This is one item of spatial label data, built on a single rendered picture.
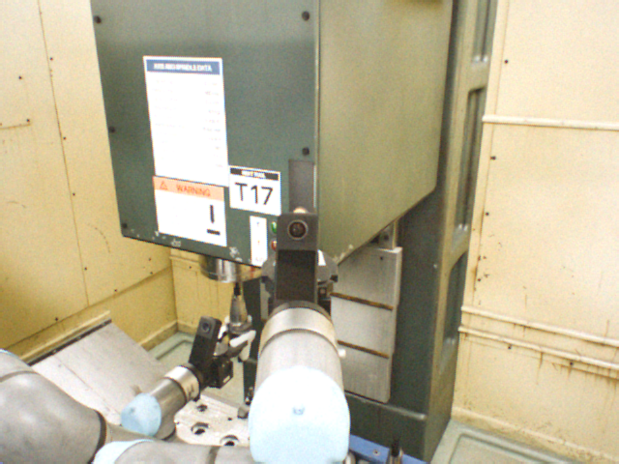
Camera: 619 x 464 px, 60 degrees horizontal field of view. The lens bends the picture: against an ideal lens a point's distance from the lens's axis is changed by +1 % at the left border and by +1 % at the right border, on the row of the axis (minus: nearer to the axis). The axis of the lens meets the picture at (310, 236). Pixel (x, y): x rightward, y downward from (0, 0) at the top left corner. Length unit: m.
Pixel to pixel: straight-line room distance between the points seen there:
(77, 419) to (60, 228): 1.41
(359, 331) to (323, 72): 1.03
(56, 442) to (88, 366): 1.45
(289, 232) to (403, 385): 1.23
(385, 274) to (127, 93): 0.87
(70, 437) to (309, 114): 0.55
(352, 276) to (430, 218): 0.29
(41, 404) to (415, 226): 1.04
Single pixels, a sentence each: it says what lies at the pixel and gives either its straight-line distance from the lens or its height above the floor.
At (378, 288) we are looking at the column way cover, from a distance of 1.56.
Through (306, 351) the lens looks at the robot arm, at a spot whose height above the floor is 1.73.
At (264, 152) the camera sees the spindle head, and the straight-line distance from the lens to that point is 0.85.
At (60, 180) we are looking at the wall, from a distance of 2.14.
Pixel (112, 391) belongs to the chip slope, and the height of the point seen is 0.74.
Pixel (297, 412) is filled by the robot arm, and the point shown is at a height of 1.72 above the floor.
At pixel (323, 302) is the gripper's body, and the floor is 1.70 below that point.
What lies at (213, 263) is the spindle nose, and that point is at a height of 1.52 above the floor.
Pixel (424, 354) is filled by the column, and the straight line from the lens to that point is 1.67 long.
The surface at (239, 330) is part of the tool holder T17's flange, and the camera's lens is 1.27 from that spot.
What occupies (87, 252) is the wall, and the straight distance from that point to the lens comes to 2.26.
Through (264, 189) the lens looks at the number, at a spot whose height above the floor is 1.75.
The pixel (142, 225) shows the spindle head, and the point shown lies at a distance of 1.07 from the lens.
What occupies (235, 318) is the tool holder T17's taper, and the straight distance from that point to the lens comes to 1.27.
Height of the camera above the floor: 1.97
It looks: 20 degrees down
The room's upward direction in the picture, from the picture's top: straight up
